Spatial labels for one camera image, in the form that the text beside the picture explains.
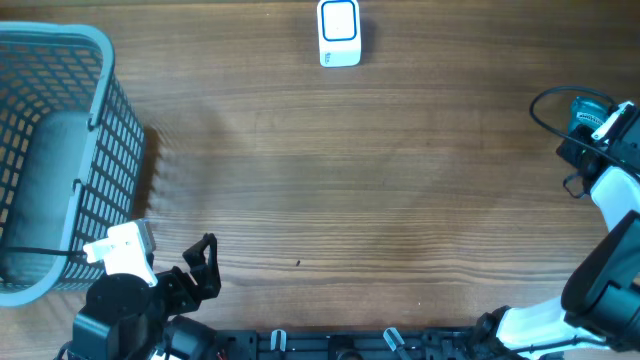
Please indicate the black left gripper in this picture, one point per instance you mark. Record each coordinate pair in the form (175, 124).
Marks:
(188, 298)

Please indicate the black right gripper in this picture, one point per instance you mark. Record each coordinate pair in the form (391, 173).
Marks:
(569, 149)

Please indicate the teal mouthwash bottle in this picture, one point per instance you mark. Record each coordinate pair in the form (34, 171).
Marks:
(587, 115)

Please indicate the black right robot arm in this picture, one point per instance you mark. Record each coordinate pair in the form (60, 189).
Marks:
(599, 305)

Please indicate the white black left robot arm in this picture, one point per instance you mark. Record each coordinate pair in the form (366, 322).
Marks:
(124, 318)

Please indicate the white barcode scanner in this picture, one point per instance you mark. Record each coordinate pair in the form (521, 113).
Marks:
(339, 33)

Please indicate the grey plastic mesh basket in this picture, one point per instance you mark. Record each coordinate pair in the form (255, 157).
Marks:
(72, 149)

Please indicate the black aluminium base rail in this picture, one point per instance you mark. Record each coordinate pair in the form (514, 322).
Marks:
(390, 344)

